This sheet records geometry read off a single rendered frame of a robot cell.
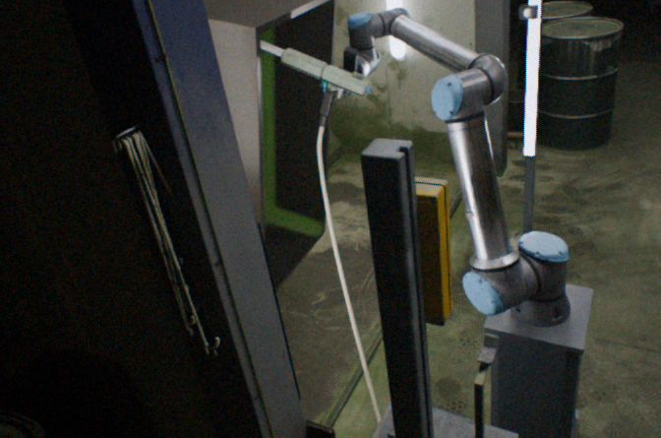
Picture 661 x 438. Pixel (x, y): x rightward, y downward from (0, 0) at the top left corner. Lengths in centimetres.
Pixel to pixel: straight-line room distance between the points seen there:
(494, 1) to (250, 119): 222
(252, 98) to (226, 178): 67
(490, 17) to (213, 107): 279
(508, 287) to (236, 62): 110
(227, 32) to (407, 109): 248
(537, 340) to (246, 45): 131
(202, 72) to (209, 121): 10
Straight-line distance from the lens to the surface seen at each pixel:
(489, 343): 122
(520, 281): 176
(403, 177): 76
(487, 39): 380
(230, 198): 124
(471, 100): 159
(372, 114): 426
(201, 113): 115
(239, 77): 186
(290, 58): 183
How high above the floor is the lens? 196
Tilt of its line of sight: 28 degrees down
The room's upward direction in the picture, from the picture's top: 9 degrees counter-clockwise
